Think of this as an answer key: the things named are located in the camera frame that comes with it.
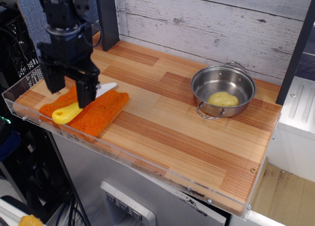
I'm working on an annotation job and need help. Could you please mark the dark grey post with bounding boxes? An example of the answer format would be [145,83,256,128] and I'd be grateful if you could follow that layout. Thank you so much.
[96,0,120,51]
[276,0,315,105]

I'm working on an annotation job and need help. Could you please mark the yellow toy potato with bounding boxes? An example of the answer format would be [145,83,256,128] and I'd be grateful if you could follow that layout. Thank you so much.
[207,92,239,107]

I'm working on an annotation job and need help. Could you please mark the dark grey right post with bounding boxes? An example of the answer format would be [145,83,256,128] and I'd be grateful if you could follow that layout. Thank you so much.
[276,0,315,105]

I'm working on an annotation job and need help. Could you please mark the orange knitted cloth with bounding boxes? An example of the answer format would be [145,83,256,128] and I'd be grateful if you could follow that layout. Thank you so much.
[39,86,129,137]

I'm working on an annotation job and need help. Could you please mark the clear acrylic table guard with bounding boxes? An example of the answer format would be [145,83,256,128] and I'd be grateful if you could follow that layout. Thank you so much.
[1,21,283,221]

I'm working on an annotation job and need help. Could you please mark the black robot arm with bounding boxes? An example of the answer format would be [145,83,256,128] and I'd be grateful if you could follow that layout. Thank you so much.
[37,0,100,108]

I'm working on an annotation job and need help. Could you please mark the black plastic crate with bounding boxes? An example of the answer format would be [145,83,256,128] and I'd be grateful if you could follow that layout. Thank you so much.
[3,16,40,79]

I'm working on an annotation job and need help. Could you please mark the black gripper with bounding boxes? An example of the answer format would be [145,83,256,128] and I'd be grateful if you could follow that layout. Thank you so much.
[37,23,99,108]

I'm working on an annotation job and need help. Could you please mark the white side counter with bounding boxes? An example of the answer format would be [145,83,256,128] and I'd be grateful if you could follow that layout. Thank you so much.
[266,77,315,182]

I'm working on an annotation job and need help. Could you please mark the silver toy fridge cabinet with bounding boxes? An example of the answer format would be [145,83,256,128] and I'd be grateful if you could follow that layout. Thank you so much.
[53,134,230,226]

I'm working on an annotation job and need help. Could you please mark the small steel pot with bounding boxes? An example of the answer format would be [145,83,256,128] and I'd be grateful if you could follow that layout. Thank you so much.
[190,62,256,120]

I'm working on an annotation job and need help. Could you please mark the yellow handled white toy knife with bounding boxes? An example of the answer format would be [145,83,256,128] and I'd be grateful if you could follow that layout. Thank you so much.
[52,82,117,125]

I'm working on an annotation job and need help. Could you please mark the dark grey left post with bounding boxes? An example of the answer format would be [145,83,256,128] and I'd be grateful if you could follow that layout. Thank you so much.
[96,0,120,51]

